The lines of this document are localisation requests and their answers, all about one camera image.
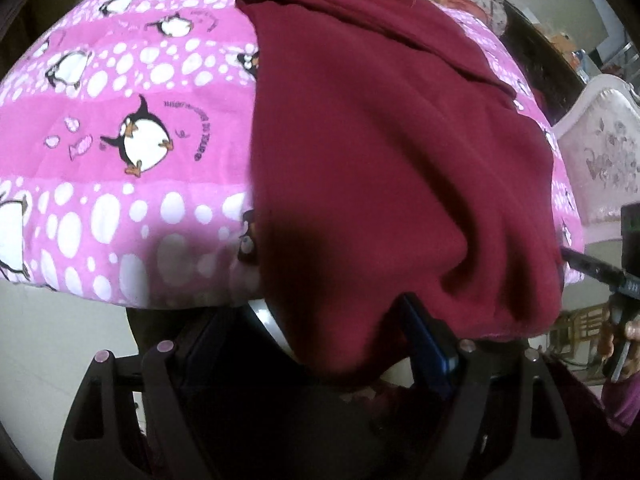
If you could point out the person's right forearm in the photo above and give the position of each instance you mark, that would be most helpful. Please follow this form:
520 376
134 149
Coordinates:
625 400

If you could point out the pink penguin print blanket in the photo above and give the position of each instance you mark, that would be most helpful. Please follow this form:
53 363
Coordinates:
100 210

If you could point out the maroon fleece garment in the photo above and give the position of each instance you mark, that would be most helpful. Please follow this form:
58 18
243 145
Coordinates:
375 160

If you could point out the person's dark maroon clothing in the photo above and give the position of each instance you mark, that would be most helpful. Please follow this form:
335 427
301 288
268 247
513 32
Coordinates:
585 420

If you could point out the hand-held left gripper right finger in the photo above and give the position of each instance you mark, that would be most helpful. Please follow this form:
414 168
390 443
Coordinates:
431 347

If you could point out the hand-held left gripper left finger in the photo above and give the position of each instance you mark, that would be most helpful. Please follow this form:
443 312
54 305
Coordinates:
200 352

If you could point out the white floral headboard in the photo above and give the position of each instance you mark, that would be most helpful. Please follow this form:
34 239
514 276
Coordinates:
605 160

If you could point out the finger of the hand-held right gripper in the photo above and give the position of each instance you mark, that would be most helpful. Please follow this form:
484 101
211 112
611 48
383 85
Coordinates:
595 269

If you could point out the wooden stool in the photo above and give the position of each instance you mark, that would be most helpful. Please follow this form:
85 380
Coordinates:
580 332

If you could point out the person's right hand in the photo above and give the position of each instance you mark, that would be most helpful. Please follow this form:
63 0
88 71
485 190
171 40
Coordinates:
631 331

